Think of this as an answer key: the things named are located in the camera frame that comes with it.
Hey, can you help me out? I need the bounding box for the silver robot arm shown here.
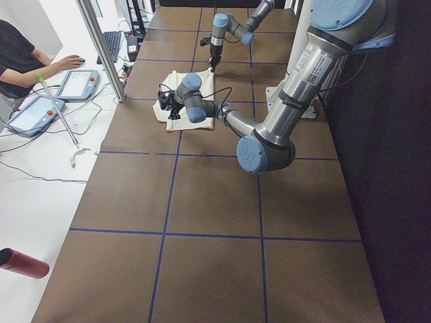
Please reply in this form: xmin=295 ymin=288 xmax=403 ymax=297
xmin=200 ymin=0 xmax=275 ymax=73
xmin=158 ymin=1 xmax=398 ymax=174

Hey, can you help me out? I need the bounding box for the far teach pendant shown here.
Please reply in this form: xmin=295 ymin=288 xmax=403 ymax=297
xmin=55 ymin=70 xmax=100 ymax=102

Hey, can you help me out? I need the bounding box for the person in black shirt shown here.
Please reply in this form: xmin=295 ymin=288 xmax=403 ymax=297
xmin=1 ymin=20 xmax=52 ymax=111

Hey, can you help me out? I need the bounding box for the black keyboard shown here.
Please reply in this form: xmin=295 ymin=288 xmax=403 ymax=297
xmin=102 ymin=31 xmax=121 ymax=63

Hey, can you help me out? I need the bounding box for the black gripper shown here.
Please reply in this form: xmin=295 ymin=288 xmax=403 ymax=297
xmin=199 ymin=36 xmax=223 ymax=72
xmin=158 ymin=89 xmax=184 ymax=120

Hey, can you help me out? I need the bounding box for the red cylinder bottle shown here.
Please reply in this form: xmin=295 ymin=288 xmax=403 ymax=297
xmin=1 ymin=248 xmax=50 ymax=279

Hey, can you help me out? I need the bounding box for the black box with label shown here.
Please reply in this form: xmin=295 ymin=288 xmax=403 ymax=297
xmin=125 ymin=35 xmax=139 ymax=62

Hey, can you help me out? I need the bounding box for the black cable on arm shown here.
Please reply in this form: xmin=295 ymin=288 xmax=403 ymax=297
xmin=158 ymin=83 xmax=234 ymax=117

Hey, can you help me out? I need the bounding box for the teach pendant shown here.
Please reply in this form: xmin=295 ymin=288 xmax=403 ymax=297
xmin=5 ymin=95 xmax=57 ymax=137
xmin=55 ymin=70 xmax=100 ymax=102

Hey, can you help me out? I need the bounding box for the person's hand on mouse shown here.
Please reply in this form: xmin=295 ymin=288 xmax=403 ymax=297
xmin=56 ymin=55 xmax=84 ymax=71

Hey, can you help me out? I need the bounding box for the cream long-sleeve shirt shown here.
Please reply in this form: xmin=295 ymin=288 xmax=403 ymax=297
xmin=153 ymin=69 xmax=215 ymax=131

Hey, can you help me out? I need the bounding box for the person's forearm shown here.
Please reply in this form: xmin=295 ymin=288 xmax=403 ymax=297
xmin=1 ymin=63 xmax=61 ymax=87

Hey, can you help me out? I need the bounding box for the near teach pendant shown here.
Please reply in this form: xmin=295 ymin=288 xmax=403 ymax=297
xmin=5 ymin=95 xmax=57 ymax=137

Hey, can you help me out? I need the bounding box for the metal rod reaching tool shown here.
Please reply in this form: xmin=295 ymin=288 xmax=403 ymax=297
xmin=36 ymin=73 xmax=99 ymax=168

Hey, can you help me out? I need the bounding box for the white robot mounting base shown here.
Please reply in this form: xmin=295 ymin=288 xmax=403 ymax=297
xmin=265 ymin=87 xmax=317 ymax=119

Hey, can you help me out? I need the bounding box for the aluminium frame post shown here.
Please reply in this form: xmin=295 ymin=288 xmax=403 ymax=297
xmin=76 ymin=0 xmax=126 ymax=102

